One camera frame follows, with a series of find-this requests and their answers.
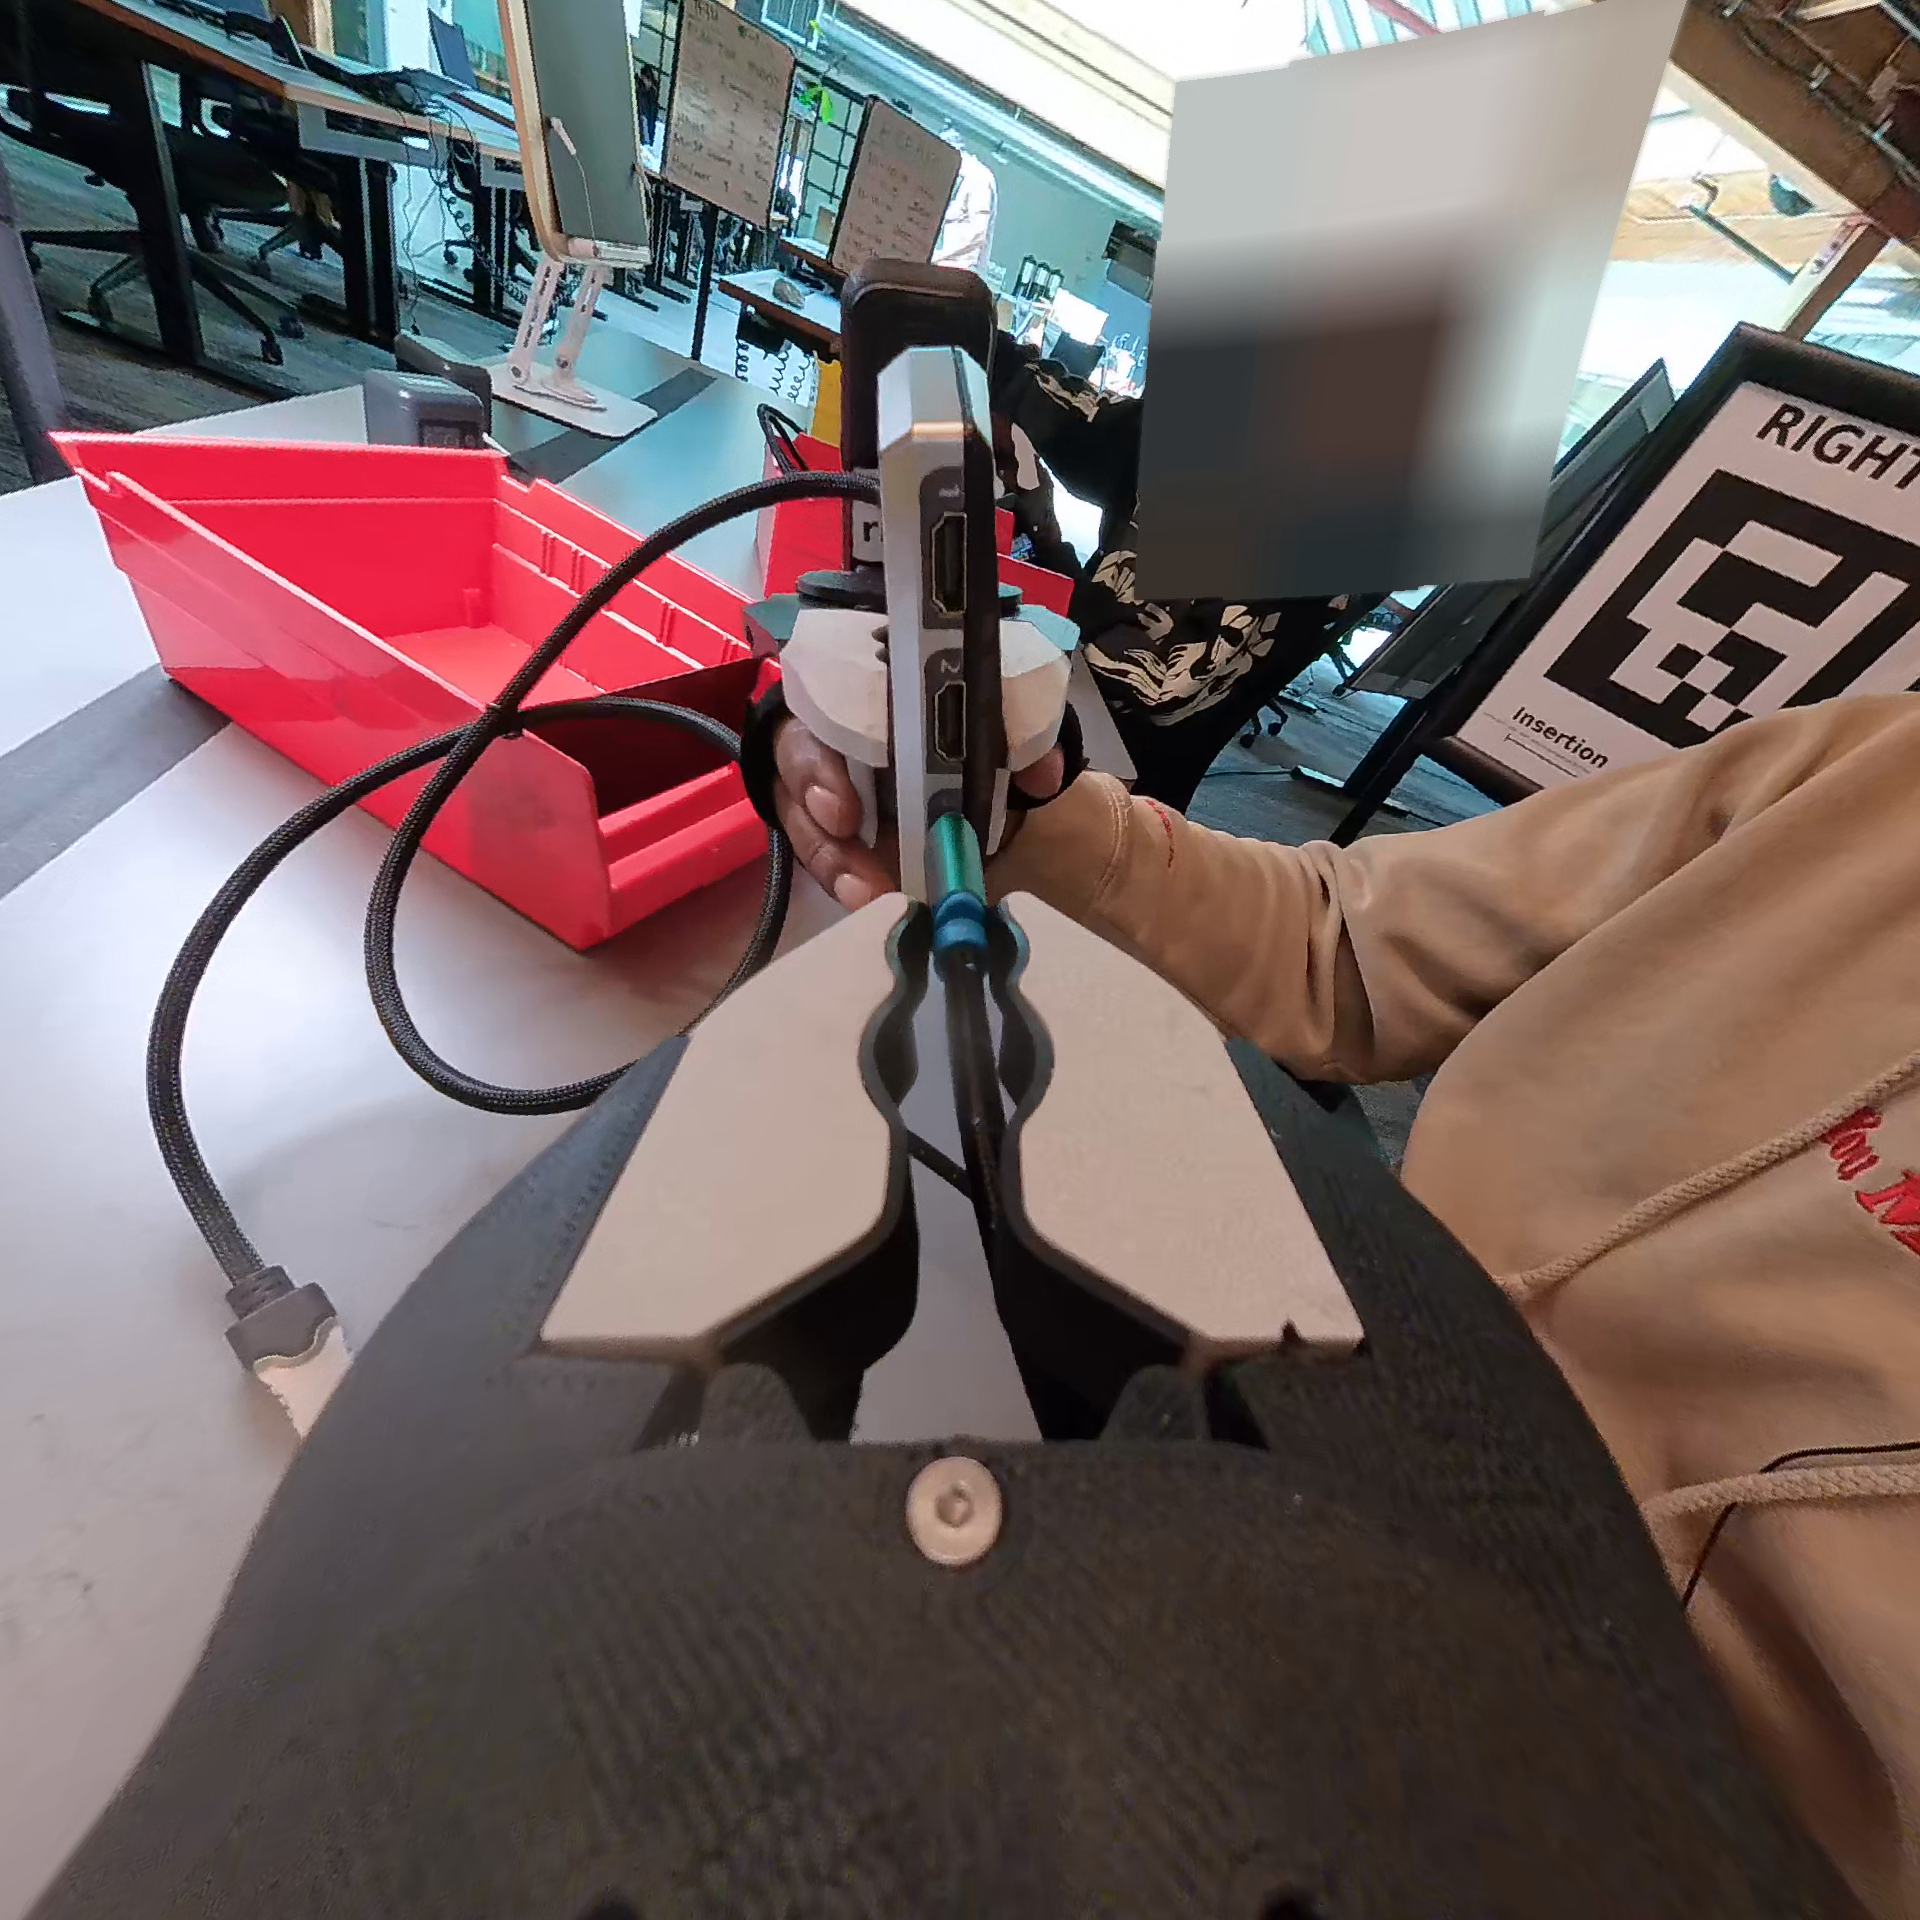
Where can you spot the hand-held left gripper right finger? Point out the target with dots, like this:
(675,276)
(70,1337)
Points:
(1154,1187)

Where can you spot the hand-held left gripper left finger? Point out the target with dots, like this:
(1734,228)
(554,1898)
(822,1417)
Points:
(717,1187)

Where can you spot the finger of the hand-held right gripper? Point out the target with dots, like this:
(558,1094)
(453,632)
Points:
(841,693)
(1031,693)

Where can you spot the grey adapter hub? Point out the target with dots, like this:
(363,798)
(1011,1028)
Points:
(906,496)

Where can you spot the red plastic bin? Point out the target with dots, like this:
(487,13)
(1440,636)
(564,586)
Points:
(802,512)
(300,599)

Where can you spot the person's right forearm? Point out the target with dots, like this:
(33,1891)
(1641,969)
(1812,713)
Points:
(1425,931)

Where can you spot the person's right hand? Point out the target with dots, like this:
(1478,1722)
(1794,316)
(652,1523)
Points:
(832,832)

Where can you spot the black-framed whiteboard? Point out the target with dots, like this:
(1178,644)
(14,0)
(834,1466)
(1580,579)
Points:
(728,104)
(895,188)

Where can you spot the white board stand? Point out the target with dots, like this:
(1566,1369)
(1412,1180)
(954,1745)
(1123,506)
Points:
(560,360)

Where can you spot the wood-framed grey board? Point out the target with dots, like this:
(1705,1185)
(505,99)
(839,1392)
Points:
(591,120)

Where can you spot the grey label printer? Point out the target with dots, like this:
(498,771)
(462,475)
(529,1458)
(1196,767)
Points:
(429,407)

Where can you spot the person's beige hoodie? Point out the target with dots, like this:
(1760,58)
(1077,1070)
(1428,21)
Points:
(1725,1352)

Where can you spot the black-framed marker sign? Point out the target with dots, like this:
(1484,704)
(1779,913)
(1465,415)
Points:
(1725,599)

